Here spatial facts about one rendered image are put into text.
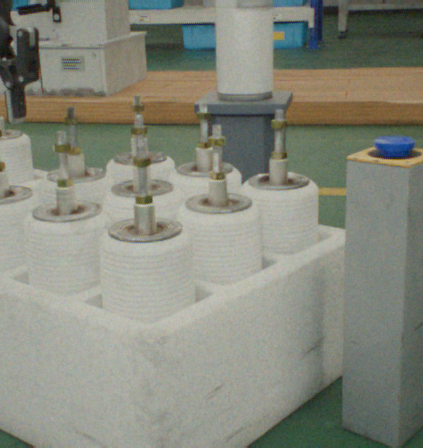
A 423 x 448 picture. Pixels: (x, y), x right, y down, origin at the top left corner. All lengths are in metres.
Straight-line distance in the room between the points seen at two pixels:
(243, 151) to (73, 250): 0.51
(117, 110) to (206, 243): 2.02
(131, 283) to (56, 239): 0.11
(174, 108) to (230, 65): 1.51
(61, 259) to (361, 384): 0.35
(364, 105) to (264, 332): 1.90
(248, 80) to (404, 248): 0.55
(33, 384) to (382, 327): 0.38
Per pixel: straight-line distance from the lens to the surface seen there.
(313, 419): 0.97
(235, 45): 1.30
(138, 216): 0.80
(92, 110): 2.89
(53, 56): 2.99
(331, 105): 2.73
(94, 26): 3.00
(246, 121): 1.29
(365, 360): 0.90
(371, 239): 0.85
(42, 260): 0.88
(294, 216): 0.96
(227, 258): 0.87
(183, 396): 0.80
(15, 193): 0.99
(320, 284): 0.96
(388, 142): 0.84
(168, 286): 0.79
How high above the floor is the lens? 0.50
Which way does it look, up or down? 17 degrees down
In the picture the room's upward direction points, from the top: 2 degrees counter-clockwise
